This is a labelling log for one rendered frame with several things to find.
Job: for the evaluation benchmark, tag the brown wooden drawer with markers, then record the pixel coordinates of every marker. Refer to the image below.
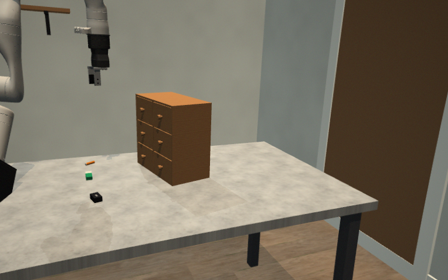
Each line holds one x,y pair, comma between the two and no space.
145,156
145,133
162,116
163,167
144,109
162,142

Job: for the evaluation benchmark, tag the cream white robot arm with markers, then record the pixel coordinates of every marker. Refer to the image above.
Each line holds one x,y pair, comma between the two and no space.
12,88

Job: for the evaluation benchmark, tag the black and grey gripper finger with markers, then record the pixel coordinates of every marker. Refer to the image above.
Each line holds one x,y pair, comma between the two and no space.
97,79
91,74

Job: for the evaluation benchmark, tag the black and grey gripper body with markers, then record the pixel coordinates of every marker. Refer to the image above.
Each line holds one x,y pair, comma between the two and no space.
98,41

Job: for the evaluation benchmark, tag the brown chest of drawers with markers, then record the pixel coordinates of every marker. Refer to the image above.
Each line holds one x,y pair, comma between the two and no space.
191,136

